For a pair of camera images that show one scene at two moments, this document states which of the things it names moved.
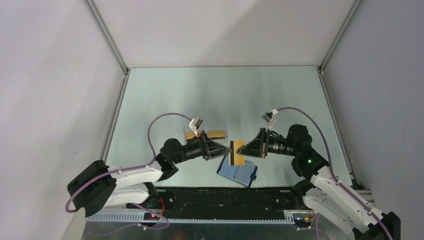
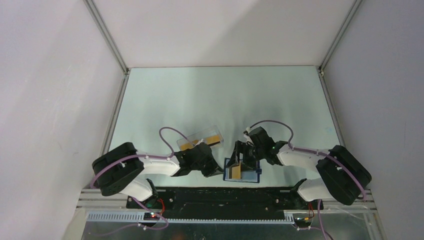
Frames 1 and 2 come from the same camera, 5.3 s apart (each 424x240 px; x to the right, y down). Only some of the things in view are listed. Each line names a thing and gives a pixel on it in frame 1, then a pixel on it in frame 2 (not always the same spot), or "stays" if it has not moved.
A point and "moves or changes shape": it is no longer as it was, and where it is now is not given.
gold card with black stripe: [234, 158] moves or changes shape
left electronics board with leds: [151, 216] stays
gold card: [216, 134] moves or changes shape
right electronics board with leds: [304, 222] stays
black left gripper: [210, 149] -> [214, 168]
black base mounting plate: [227, 199] stays
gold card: [189, 135] moves or changes shape
